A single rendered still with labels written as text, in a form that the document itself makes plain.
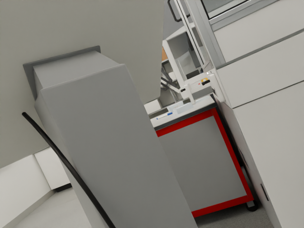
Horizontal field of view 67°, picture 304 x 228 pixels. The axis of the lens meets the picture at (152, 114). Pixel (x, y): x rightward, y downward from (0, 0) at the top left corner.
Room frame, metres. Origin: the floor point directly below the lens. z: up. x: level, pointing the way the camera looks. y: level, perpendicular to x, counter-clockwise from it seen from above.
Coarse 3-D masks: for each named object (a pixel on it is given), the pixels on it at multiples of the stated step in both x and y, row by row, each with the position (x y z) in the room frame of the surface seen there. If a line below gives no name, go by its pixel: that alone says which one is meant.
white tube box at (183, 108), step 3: (183, 105) 1.65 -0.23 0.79; (186, 105) 1.59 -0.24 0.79; (189, 105) 1.59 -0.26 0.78; (192, 105) 1.60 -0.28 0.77; (177, 108) 1.64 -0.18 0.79; (180, 108) 1.58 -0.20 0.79; (183, 108) 1.59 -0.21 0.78; (186, 108) 1.59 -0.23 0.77; (189, 108) 1.59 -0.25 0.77; (174, 111) 1.64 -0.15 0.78; (177, 111) 1.58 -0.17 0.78; (180, 111) 1.58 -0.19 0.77; (183, 111) 1.59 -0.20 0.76
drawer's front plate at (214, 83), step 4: (208, 76) 0.98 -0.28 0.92; (212, 76) 0.84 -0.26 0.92; (212, 80) 0.85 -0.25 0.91; (216, 80) 0.84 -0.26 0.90; (212, 84) 0.91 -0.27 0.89; (216, 84) 0.84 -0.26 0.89; (216, 88) 0.84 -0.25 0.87; (216, 92) 0.87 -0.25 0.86; (220, 92) 0.84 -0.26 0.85; (216, 96) 1.00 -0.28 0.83; (220, 96) 0.84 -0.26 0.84; (220, 100) 0.85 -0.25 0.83; (224, 100) 0.84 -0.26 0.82
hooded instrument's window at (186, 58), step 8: (184, 32) 2.09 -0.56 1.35; (168, 40) 2.12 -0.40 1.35; (176, 40) 2.11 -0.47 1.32; (184, 40) 2.10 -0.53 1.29; (176, 48) 2.12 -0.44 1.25; (184, 48) 2.10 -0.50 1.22; (192, 48) 2.09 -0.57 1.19; (176, 56) 2.12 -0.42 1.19; (184, 56) 2.11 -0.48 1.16; (192, 56) 2.09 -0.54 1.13; (184, 64) 2.11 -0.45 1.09; (192, 64) 2.10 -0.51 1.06; (184, 72) 2.12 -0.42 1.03; (192, 72) 2.11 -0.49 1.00; (200, 72) 2.09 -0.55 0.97; (184, 80) 2.13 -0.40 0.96
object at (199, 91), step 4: (200, 84) 1.41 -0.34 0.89; (208, 84) 1.17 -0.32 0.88; (192, 88) 1.43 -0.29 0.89; (196, 88) 1.19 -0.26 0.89; (200, 88) 1.18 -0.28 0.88; (204, 88) 1.18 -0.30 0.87; (208, 88) 1.17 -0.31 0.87; (192, 92) 1.19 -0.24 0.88; (196, 92) 1.19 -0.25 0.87; (200, 92) 1.18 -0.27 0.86; (204, 92) 1.18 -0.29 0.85; (208, 92) 1.17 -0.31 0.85; (212, 92) 1.17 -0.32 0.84; (196, 96) 1.19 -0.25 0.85; (200, 96) 1.18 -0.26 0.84; (204, 96) 1.18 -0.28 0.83
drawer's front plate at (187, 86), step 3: (186, 84) 1.23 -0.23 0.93; (189, 84) 1.42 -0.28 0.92; (186, 87) 1.18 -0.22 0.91; (189, 87) 1.26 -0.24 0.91; (186, 90) 1.18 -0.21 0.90; (189, 90) 1.18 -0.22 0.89; (189, 93) 1.18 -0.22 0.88; (189, 96) 1.18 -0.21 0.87; (192, 96) 1.18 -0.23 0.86; (192, 99) 1.18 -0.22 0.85; (192, 102) 1.18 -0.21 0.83
